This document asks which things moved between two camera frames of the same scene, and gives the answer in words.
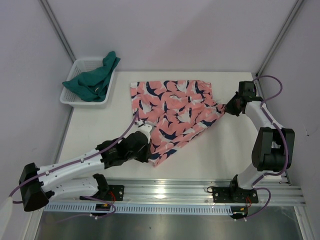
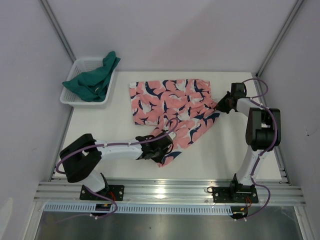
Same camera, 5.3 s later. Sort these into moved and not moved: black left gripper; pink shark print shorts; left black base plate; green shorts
Moved: black left gripper
Not moved: pink shark print shorts; left black base plate; green shorts
